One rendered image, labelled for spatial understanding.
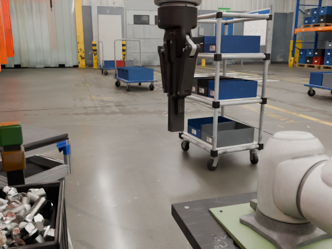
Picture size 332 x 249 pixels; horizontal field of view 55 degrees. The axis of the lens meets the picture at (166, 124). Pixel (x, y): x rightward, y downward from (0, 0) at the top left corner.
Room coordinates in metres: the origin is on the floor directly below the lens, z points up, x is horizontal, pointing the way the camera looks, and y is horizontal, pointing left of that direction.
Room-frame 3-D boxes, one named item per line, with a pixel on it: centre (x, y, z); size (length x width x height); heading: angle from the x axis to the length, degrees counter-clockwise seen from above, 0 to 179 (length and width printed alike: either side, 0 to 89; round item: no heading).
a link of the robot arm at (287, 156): (0.78, -0.33, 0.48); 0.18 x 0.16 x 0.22; 24
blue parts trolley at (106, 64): (9.81, 1.48, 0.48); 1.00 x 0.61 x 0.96; 112
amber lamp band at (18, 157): (0.59, 0.30, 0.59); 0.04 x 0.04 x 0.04; 24
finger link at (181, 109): (0.61, -0.03, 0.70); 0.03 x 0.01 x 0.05; 27
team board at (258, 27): (10.15, -2.75, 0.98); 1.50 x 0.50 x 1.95; 17
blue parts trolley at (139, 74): (6.30, 0.62, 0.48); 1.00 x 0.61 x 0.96; 21
